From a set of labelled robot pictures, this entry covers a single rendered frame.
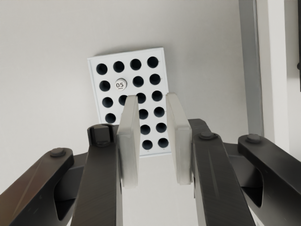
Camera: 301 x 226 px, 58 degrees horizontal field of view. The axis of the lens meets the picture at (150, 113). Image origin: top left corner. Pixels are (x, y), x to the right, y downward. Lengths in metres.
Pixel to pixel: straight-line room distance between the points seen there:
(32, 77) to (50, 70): 0.02
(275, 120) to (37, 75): 0.27
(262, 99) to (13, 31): 0.29
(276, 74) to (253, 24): 0.04
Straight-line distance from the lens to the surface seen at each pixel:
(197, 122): 0.15
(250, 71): 0.26
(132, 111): 0.15
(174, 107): 0.15
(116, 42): 0.34
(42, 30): 0.36
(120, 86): 0.29
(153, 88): 0.31
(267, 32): 0.22
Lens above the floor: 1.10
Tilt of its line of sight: 76 degrees down
